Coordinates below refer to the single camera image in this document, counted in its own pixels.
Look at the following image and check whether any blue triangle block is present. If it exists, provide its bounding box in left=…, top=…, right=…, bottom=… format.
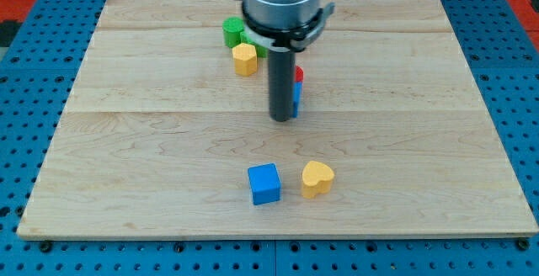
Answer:
left=292, top=82, right=302, bottom=118

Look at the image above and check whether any green block behind arm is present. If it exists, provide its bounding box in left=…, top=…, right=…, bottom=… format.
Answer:
left=240, top=31, right=268, bottom=58

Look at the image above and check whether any red circle block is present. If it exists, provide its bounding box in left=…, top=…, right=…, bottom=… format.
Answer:
left=295, top=66, right=304, bottom=82

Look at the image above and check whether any blue cube block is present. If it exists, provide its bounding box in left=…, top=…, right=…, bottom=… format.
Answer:
left=248, top=163, right=281, bottom=205

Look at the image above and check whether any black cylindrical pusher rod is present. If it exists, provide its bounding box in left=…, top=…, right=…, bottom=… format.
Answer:
left=267, top=50, right=296, bottom=122

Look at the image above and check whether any yellow heart block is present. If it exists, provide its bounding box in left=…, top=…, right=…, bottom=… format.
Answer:
left=301, top=161, right=335, bottom=199

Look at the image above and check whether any yellow hexagon block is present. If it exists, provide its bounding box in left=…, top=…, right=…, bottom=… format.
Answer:
left=232, top=43, right=258, bottom=77

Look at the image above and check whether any green cylinder block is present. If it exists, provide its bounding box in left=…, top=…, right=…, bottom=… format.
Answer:
left=221, top=17, right=244, bottom=48

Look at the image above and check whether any wooden board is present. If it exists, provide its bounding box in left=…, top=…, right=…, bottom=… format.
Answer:
left=17, top=0, right=538, bottom=241

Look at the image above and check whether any black and grey clamp ring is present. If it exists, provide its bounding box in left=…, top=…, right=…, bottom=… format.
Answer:
left=232, top=0, right=336, bottom=54

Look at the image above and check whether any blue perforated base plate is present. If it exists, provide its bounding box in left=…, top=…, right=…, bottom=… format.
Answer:
left=1, top=0, right=538, bottom=275

